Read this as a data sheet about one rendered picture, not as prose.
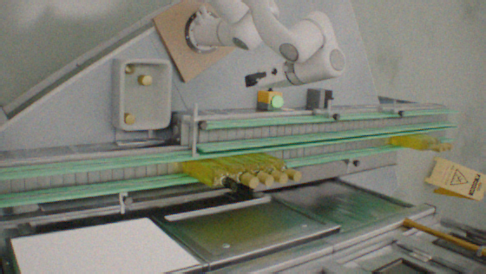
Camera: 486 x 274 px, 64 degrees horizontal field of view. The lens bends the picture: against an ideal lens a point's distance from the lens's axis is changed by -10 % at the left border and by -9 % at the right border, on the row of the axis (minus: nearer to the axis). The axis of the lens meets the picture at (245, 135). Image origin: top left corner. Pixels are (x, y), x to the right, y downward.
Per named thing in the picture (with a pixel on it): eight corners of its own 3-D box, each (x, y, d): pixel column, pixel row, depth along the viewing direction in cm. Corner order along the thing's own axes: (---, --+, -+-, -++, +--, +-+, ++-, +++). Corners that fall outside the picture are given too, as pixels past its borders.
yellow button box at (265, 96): (256, 107, 171) (267, 110, 165) (257, 88, 169) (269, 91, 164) (269, 107, 175) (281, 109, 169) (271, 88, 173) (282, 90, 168)
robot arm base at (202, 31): (180, 15, 141) (203, 12, 129) (209, 2, 146) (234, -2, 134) (195, 55, 147) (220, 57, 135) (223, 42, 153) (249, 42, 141)
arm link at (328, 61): (304, 22, 86) (326, 3, 91) (272, 35, 94) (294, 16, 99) (338, 82, 91) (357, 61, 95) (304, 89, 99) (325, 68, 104)
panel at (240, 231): (5, 247, 101) (27, 317, 74) (4, 237, 100) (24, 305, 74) (270, 200, 154) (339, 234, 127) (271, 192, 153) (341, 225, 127)
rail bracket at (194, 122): (179, 151, 138) (198, 160, 129) (180, 100, 135) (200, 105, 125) (187, 150, 140) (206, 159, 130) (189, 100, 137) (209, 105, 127)
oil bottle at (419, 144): (389, 143, 210) (437, 155, 188) (390, 132, 209) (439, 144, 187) (395, 142, 213) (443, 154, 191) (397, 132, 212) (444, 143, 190)
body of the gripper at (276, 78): (285, 84, 98) (256, 91, 107) (316, 85, 104) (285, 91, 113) (282, 53, 98) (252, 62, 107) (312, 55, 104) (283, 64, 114)
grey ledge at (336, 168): (239, 185, 169) (256, 193, 160) (240, 164, 167) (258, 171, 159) (381, 159, 225) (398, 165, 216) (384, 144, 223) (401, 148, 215)
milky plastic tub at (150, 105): (111, 126, 136) (120, 131, 129) (112, 57, 132) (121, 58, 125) (159, 123, 146) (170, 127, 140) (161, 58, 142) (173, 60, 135)
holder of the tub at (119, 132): (111, 141, 138) (119, 146, 132) (113, 58, 132) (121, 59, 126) (158, 138, 148) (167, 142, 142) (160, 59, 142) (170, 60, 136)
